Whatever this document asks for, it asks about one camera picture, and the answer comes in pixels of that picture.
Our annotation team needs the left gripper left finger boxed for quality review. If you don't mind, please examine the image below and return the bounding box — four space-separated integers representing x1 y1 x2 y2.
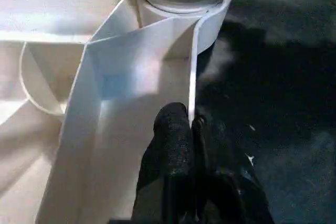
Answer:
131 102 196 224

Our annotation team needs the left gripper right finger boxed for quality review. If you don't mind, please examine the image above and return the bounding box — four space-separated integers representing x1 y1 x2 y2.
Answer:
191 114 274 224

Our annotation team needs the white plastic table top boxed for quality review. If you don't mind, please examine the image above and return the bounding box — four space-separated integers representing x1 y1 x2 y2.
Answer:
0 0 235 224

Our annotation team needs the black work mat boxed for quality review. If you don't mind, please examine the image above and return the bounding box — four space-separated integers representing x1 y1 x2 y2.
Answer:
189 0 336 224

